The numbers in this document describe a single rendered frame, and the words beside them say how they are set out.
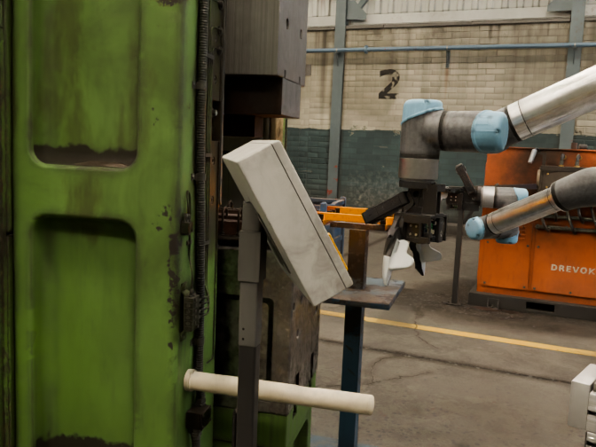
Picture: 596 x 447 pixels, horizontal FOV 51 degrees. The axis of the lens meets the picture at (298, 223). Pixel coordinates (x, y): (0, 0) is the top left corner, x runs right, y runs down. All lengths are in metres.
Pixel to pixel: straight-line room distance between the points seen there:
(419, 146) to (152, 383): 0.82
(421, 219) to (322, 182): 8.62
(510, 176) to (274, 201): 4.15
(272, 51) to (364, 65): 8.05
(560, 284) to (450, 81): 4.80
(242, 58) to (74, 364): 0.88
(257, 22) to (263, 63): 0.10
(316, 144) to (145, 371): 8.46
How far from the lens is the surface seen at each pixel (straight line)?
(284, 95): 1.69
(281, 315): 1.69
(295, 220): 1.05
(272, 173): 1.04
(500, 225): 2.13
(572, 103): 1.27
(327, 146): 9.76
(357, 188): 9.61
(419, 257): 1.31
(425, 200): 1.21
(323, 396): 1.48
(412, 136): 1.21
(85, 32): 1.62
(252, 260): 1.21
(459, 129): 1.18
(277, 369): 1.73
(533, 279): 5.16
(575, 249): 5.12
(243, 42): 1.67
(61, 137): 1.63
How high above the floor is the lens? 1.19
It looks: 7 degrees down
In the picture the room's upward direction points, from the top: 2 degrees clockwise
